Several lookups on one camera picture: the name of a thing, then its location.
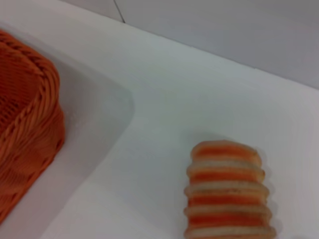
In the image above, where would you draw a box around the orange woven basket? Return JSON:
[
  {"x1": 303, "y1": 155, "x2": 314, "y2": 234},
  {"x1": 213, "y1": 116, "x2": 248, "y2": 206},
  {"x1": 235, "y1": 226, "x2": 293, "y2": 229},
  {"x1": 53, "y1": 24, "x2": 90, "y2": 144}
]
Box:
[{"x1": 0, "y1": 29, "x2": 66, "y2": 218}]

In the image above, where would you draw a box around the orange striped toy bread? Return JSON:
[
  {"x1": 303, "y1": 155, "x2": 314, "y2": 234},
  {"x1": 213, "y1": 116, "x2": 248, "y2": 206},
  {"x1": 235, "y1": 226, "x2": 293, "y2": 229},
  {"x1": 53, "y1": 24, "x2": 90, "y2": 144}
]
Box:
[{"x1": 183, "y1": 140, "x2": 277, "y2": 239}]

